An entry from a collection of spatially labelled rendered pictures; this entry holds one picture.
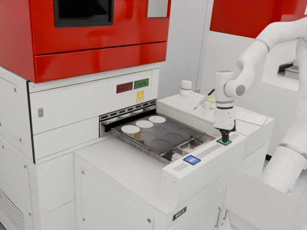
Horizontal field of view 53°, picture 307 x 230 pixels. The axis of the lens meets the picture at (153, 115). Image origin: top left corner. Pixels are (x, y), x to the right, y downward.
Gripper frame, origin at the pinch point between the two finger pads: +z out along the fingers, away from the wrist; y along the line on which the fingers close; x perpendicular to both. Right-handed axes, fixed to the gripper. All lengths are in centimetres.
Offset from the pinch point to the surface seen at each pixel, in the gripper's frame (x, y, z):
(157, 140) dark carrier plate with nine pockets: -14.7, -30.4, 2.4
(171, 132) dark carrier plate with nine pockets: -2.4, -31.7, 2.0
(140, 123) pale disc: -7, -50, -2
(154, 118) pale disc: 4, -50, -2
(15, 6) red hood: -66, -53, -64
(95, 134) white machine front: -32, -59, -1
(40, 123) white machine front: -62, -56, -16
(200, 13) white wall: 270, -195, -74
